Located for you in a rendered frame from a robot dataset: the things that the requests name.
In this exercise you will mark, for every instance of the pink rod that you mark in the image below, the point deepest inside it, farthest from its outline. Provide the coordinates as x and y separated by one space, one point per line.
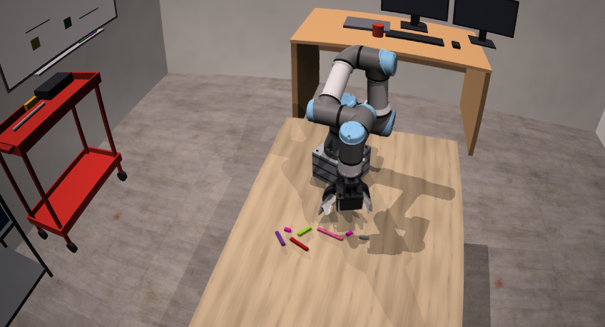
330 234

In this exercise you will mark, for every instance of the red rod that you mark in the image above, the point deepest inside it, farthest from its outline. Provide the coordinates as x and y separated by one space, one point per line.
299 244

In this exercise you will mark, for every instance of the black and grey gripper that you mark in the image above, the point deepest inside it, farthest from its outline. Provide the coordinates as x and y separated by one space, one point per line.
351 197

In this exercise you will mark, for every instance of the lime green rod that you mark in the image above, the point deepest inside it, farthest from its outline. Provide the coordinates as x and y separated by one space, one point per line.
304 231

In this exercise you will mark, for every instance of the purple rod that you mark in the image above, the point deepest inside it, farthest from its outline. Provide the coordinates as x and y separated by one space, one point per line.
280 238

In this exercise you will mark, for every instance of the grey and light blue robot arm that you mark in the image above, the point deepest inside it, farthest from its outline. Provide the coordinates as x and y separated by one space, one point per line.
351 123

